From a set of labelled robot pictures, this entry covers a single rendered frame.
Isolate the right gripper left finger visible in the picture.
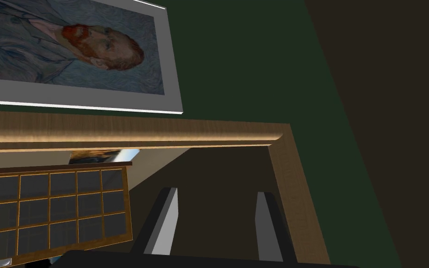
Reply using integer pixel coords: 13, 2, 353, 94
131, 187, 179, 256

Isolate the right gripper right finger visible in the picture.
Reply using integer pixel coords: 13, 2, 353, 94
255, 191, 298, 262

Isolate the wooden door with glass panes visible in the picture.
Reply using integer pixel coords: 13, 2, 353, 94
0, 161, 134, 268

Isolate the framed portrait painting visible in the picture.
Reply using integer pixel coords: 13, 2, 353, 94
0, 0, 184, 115

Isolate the small picture on wall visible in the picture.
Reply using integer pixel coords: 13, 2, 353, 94
68, 148, 141, 165

